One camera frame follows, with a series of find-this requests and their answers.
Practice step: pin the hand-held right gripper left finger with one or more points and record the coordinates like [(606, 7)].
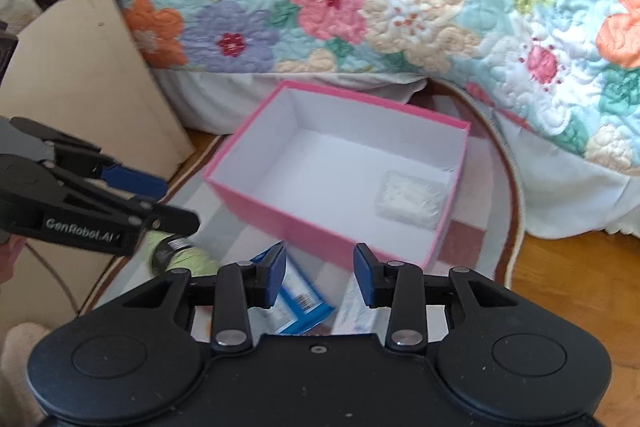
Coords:
[(274, 279)]

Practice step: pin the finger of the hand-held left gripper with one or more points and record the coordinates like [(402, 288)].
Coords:
[(132, 181), (170, 219)]

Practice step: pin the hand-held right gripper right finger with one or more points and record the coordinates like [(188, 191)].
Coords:
[(364, 279)]

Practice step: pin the blue wipes packet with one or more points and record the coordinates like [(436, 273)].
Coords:
[(300, 302)]

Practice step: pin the white packet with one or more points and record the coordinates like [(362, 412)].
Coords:
[(352, 319)]

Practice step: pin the pink cardboard box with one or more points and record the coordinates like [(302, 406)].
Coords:
[(300, 232)]

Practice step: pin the checkered rug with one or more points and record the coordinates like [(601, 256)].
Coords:
[(240, 242)]

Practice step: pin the clear plastic packet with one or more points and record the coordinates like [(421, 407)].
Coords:
[(410, 199)]

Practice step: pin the beige board panel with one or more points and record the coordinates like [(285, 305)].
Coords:
[(90, 72)]

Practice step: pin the beige fleece clothing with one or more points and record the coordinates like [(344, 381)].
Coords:
[(17, 367)]

